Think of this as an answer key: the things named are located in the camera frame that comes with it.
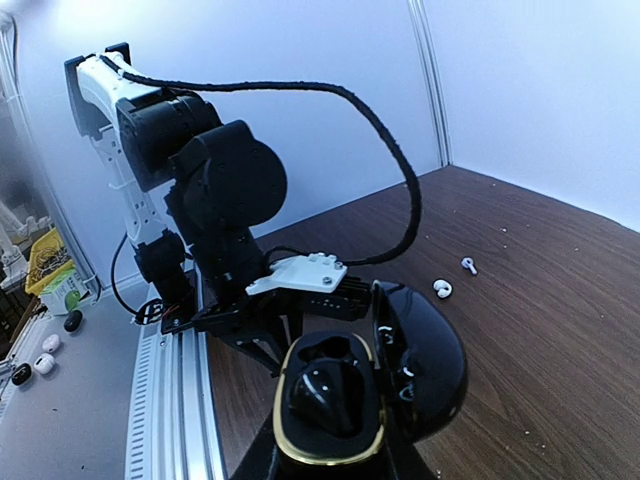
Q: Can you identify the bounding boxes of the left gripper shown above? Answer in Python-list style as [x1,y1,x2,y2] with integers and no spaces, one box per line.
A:
[192,287,372,376]

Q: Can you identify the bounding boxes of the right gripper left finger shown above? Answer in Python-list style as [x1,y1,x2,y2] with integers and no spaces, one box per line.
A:
[230,424,280,480]

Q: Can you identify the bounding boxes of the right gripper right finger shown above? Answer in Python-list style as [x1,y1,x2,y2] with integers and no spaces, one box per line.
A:
[384,440,438,480]

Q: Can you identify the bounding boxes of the black earbud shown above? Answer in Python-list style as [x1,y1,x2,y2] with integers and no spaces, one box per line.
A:
[287,364,365,438]

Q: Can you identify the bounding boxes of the black charging case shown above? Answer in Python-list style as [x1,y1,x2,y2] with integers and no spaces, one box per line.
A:
[272,281,468,468]

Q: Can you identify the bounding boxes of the black case off table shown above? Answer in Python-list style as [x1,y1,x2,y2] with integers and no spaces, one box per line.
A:
[63,310,83,333]
[11,363,32,386]

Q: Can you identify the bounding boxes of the pink case off table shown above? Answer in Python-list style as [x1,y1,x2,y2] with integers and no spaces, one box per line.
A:
[42,334,61,354]

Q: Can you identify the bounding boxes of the white case off table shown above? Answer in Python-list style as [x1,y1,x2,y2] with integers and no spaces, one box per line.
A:
[33,352,56,376]

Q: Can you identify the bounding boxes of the white clip earbud upper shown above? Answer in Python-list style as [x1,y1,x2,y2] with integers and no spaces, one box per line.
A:
[432,279,453,299]

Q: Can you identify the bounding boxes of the green white box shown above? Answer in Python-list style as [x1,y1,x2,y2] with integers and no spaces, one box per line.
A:
[39,268,90,316]

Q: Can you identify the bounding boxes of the purple stem earbud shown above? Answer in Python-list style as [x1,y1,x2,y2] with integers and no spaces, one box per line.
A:
[461,257,478,276]

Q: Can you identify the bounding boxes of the front aluminium rail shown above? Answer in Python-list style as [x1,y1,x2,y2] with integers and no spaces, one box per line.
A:
[124,324,228,479]

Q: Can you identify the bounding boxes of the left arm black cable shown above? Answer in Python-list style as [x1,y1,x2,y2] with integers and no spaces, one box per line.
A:
[97,52,422,269]

